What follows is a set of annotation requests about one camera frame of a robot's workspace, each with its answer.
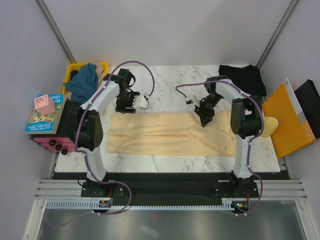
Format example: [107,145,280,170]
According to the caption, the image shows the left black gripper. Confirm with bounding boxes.
[115,91,140,115]

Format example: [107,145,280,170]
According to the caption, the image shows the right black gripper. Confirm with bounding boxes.
[194,92,222,128]

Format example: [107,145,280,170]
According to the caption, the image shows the cream yellow t shirt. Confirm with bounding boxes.
[107,110,236,157]

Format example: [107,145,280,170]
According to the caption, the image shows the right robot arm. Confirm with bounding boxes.
[194,75,264,180]

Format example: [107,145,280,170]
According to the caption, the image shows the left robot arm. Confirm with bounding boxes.
[69,68,142,197]

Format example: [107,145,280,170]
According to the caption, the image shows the beige t shirt in bin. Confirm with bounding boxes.
[91,62,106,88]

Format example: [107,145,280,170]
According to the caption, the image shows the blue t shirt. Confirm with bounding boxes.
[64,63,99,104]

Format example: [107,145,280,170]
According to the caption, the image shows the folded black t shirt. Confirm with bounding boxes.
[218,65,267,97]

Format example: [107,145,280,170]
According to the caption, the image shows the yellow plastic bin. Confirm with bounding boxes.
[61,61,109,96]

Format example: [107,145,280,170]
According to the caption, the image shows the yellow plastic cup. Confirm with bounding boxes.
[260,116,279,138]

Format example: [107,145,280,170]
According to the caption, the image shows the pink black box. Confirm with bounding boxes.
[30,100,81,155]

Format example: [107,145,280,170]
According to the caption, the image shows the pink cube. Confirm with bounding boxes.
[34,94,56,115]

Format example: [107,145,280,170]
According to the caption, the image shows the white strip board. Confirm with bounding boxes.
[283,78,306,124]

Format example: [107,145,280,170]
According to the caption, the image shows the orange board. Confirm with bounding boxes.
[262,83,316,158]

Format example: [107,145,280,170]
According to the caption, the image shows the blue illustrated book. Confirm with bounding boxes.
[24,93,67,135]

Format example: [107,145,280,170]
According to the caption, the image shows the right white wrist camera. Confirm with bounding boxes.
[185,95,201,107]

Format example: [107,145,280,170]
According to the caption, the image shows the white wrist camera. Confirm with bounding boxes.
[185,95,201,107]
[133,95,150,109]

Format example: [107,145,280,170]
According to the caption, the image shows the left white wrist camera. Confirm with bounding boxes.
[133,95,150,109]

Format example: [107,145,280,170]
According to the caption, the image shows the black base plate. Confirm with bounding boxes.
[81,172,259,207]

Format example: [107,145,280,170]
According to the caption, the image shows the aluminium frame rail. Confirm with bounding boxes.
[35,180,307,200]

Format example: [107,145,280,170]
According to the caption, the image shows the left corner aluminium post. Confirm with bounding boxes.
[34,0,76,64]

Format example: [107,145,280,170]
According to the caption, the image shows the corner aluminium post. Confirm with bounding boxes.
[34,0,76,64]
[256,0,301,69]

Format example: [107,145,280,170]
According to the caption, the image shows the white cable duct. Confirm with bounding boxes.
[45,199,248,211]

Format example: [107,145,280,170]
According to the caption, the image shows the right corner aluminium post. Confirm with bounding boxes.
[256,0,301,69]

